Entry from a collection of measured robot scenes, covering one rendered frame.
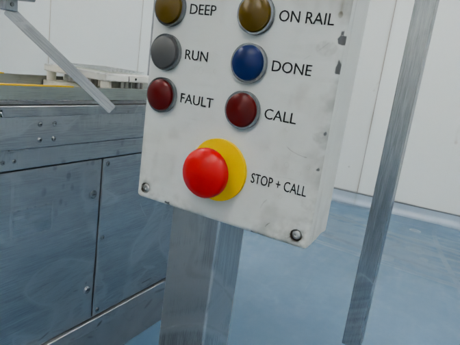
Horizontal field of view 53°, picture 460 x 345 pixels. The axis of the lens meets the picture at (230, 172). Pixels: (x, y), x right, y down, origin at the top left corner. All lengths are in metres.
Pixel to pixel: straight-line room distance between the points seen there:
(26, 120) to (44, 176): 0.19
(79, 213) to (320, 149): 1.10
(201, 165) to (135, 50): 4.55
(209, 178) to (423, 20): 1.22
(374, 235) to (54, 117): 1.03
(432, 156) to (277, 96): 3.71
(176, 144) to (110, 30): 4.70
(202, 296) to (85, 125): 0.82
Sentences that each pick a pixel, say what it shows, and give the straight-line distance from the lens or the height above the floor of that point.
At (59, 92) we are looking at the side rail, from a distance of 1.17.
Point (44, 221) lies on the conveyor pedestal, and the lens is 1.30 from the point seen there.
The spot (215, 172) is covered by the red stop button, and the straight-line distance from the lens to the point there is 0.35.
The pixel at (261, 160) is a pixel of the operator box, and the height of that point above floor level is 0.96.
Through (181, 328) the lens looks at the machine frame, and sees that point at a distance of 0.53.
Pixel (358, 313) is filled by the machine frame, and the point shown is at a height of 0.27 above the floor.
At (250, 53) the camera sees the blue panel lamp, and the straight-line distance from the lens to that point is 0.35.
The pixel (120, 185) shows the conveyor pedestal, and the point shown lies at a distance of 1.47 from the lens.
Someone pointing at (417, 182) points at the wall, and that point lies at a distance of 4.08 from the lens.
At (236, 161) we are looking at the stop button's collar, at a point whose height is 0.95.
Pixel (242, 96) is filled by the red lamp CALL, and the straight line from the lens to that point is 0.36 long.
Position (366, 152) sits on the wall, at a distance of 4.07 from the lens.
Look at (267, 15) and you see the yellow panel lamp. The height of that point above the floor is 1.06.
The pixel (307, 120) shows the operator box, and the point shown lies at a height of 0.99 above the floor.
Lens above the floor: 1.03
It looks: 13 degrees down
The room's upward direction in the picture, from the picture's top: 8 degrees clockwise
